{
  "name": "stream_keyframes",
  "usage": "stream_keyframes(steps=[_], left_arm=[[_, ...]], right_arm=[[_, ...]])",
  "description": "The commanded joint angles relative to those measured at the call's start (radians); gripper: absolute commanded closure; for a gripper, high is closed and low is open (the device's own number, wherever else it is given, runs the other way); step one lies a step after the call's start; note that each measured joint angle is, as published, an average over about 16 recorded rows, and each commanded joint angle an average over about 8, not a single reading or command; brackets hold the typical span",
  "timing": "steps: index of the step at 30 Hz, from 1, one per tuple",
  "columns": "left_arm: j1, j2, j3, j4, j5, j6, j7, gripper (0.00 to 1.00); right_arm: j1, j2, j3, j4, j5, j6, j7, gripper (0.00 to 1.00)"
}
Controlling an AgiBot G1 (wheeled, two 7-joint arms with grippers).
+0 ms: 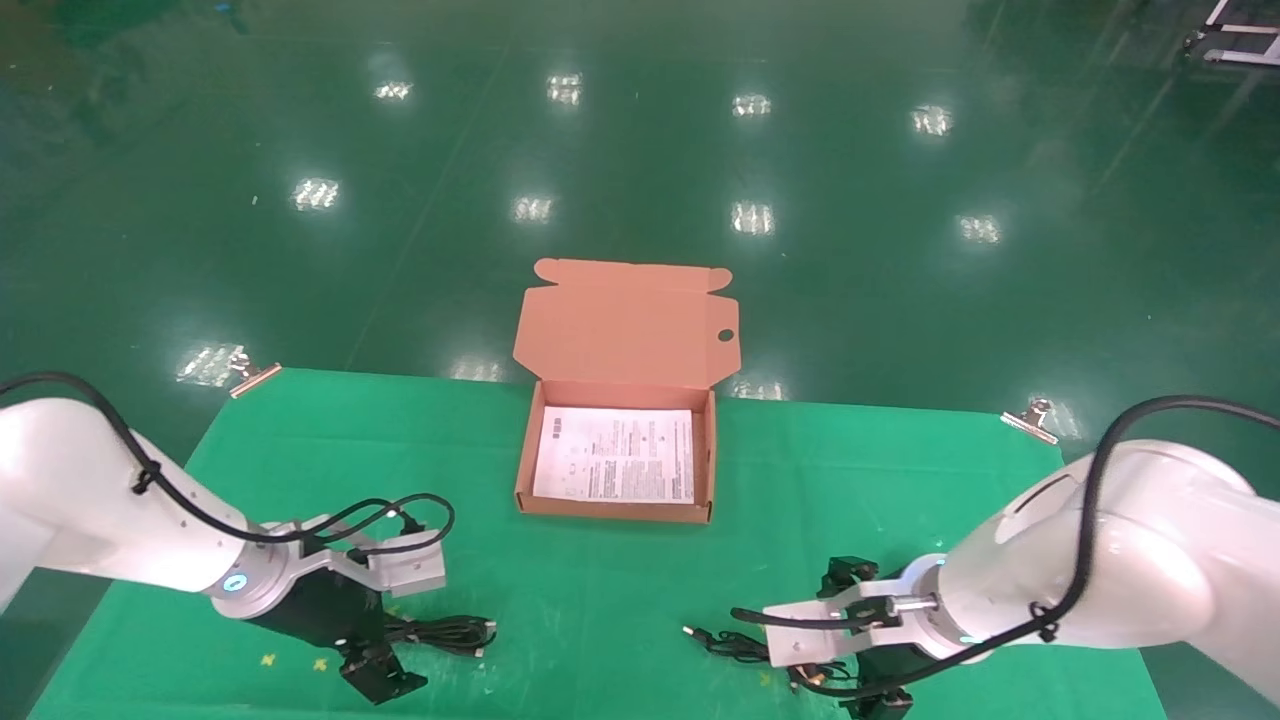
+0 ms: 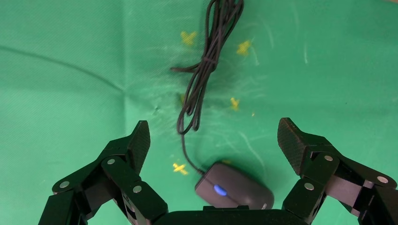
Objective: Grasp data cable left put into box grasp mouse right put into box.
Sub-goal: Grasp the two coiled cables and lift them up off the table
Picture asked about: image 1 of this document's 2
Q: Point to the white printed instruction sheet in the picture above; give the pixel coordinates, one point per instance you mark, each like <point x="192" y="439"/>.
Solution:
<point x="615" y="455"/>

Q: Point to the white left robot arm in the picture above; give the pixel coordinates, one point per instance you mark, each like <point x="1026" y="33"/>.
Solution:
<point x="90" y="500"/>

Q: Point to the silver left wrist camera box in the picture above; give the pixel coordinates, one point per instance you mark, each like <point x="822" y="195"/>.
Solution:
<point x="405" y="570"/>

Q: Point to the green table mat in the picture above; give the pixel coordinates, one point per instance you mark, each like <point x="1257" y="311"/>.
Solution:
<point x="600" y="590"/>

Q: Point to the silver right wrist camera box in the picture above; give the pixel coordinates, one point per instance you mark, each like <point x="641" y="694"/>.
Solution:
<point x="820" y="640"/>

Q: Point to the metal binder clip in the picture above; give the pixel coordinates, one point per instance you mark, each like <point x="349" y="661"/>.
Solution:
<point x="255" y="377"/>
<point x="1032" y="422"/>

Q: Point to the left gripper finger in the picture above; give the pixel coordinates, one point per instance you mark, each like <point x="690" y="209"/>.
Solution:
<point x="365" y="658"/>
<point x="390" y="685"/>

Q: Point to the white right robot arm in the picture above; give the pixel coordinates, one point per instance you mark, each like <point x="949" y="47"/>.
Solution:
<point x="1130" y="560"/>

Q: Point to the grey metal rack frame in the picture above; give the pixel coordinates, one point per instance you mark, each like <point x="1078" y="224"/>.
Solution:
<point x="1235" y="40"/>

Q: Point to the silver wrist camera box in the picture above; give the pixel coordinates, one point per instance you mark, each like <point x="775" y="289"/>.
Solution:
<point x="405" y="570"/>
<point x="820" y="640"/>

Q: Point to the open brown cardboard box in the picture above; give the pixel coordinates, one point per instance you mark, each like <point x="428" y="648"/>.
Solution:
<point x="620" y="330"/>

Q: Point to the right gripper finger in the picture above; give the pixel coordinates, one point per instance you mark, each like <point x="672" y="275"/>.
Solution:
<point x="880" y="705"/>
<point x="848" y="577"/>

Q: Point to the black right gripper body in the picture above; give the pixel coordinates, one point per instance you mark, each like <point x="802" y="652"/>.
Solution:
<point x="900" y="668"/>

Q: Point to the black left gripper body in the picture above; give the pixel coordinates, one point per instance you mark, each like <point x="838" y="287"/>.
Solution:
<point x="320" y="610"/>

